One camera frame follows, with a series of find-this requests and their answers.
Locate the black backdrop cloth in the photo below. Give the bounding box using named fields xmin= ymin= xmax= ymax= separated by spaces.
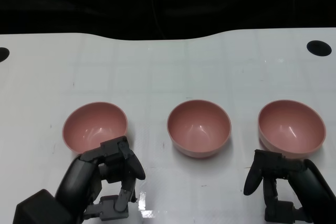
xmin=0 ymin=0 xmax=336 ymax=41

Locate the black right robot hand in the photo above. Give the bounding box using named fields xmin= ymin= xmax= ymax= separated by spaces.
xmin=243 ymin=149 xmax=336 ymax=224

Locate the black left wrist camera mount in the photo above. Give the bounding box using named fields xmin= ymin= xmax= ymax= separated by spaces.
xmin=14 ymin=189 xmax=82 ymax=224

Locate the black round table grommet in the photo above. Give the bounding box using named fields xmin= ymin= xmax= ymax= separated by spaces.
xmin=0 ymin=47 xmax=11 ymax=63
xmin=306 ymin=40 xmax=332 ymax=57

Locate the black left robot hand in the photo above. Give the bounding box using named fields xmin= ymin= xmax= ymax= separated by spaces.
xmin=54 ymin=135 xmax=146 ymax=221

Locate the pink plastic bowl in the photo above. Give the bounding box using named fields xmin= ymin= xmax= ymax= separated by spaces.
xmin=167 ymin=99 xmax=232 ymax=159
xmin=257 ymin=99 xmax=327 ymax=161
xmin=62 ymin=101 xmax=129 ymax=154

